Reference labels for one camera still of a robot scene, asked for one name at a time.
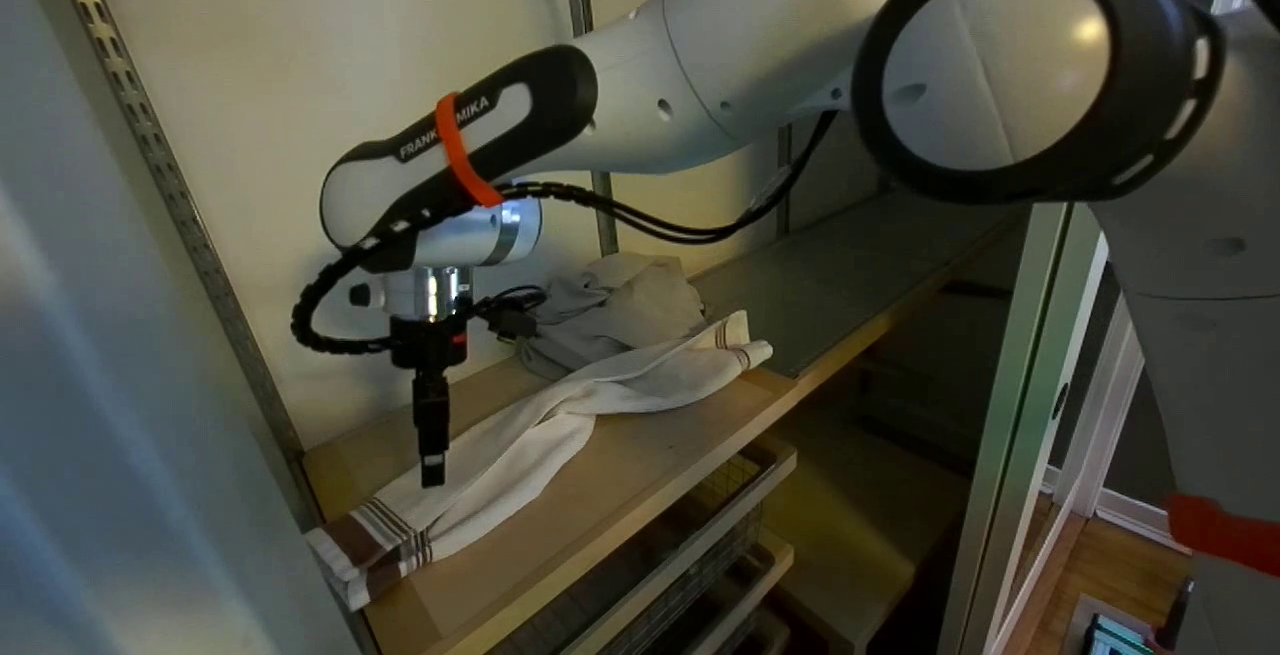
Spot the white towel with brown stripes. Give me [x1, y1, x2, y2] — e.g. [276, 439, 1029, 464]
[305, 310, 774, 612]

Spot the grey cloth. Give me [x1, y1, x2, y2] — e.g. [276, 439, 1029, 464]
[518, 253, 711, 382]

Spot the sliding closet door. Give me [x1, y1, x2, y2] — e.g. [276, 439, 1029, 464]
[938, 200, 1111, 655]

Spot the wire basket drawer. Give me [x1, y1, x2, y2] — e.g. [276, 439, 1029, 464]
[640, 530, 796, 655]
[488, 440, 799, 655]

